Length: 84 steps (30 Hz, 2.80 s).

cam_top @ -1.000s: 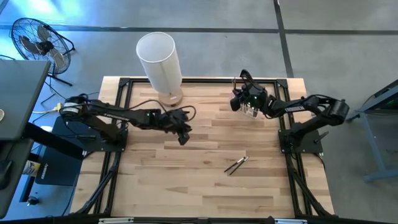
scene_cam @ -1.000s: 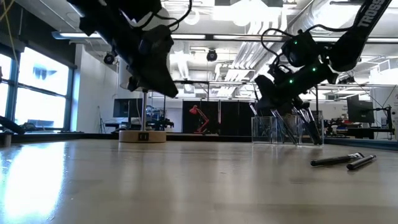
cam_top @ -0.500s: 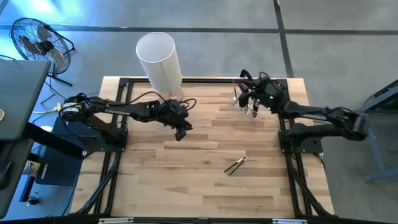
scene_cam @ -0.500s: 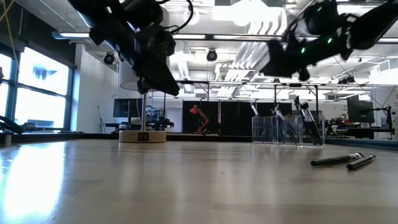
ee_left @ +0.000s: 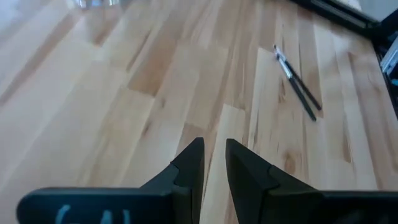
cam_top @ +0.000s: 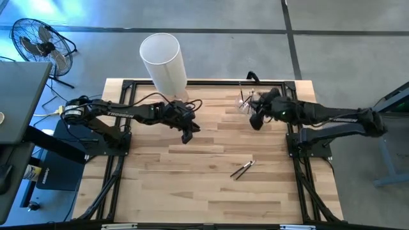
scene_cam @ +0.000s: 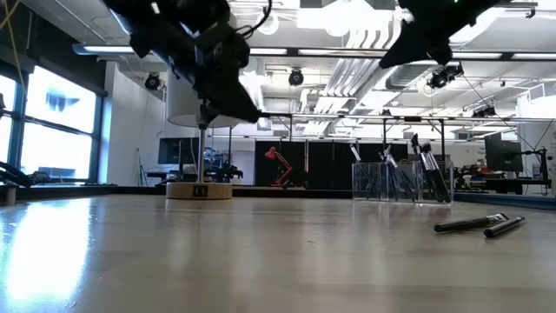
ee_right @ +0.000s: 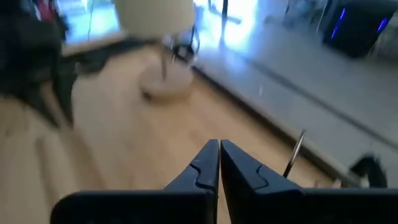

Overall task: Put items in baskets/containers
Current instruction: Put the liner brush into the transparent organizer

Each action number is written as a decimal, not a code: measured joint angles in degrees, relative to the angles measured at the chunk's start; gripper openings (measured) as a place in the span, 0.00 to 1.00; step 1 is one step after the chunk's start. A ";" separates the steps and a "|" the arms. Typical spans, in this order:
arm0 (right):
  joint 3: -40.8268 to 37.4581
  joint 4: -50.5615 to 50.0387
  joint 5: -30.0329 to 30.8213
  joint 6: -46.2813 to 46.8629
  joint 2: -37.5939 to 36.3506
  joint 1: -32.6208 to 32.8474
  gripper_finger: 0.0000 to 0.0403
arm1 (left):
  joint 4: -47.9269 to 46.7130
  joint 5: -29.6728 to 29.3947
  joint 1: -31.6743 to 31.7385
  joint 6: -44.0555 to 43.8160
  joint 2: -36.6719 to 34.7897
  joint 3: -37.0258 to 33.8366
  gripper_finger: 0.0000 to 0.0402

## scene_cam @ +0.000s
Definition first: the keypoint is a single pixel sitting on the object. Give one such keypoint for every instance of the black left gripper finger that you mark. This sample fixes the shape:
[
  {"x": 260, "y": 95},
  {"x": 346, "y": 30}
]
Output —
[
  {"x": 207, "y": 112},
  {"x": 241, "y": 108}
]

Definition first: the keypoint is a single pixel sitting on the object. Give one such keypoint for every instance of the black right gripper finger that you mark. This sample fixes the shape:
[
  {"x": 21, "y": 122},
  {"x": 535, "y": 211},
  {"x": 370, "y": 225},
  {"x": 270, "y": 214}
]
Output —
[
  {"x": 401, "y": 50},
  {"x": 442, "y": 54}
]

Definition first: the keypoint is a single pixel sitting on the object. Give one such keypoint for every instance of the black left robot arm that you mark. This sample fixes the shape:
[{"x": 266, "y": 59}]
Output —
[{"x": 147, "y": 26}]

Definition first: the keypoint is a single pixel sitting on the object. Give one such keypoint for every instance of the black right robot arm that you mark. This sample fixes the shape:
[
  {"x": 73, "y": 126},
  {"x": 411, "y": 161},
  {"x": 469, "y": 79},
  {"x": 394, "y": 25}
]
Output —
[{"x": 478, "y": 6}]

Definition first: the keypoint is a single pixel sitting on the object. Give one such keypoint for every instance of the red desk lamp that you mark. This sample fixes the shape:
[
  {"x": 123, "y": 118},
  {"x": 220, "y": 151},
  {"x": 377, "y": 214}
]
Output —
[{"x": 280, "y": 165}]

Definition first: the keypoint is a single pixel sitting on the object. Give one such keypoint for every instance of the white shade table lamp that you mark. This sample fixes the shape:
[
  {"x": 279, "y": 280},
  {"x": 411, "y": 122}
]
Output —
[{"x": 200, "y": 191}]

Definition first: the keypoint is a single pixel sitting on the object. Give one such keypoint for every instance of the black partition panels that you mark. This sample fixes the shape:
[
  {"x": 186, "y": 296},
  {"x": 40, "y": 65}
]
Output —
[{"x": 330, "y": 165}]

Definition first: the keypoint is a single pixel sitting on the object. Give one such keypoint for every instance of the black computer monitor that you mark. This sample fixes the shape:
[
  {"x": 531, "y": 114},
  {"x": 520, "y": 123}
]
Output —
[{"x": 503, "y": 152}]

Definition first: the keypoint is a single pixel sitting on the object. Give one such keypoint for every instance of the long ceiling light bar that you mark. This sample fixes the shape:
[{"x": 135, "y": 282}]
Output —
[{"x": 104, "y": 49}]

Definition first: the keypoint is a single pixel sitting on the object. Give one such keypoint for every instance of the clear acrylic brush organizer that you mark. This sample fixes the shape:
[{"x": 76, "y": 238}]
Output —
[{"x": 401, "y": 191}]

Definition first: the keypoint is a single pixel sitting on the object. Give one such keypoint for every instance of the large room window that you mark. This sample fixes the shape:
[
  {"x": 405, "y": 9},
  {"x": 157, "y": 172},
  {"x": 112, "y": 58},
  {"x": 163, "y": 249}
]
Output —
[{"x": 58, "y": 126}]

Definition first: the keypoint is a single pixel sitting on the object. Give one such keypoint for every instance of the black ceiling camera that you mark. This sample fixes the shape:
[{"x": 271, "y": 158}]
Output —
[
  {"x": 296, "y": 77},
  {"x": 153, "y": 81},
  {"x": 443, "y": 77}
]

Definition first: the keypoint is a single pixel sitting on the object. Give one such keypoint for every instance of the silver ventilation duct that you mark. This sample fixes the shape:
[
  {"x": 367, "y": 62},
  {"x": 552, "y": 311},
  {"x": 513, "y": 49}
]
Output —
[{"x": 360, "y": 74}]

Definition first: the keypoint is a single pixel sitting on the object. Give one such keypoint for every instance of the black wall screen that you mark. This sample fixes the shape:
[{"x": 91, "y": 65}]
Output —
[{"x": 178, "y": 151}]

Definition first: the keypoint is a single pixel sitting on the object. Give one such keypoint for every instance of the black aluminium table frame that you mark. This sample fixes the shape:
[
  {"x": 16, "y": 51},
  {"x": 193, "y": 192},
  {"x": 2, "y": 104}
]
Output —
[{"x": 282, "y": 191}]

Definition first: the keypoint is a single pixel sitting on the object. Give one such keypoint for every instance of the small white post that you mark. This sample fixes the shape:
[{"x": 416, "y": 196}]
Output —
[{"x": 11, "y": 195}]

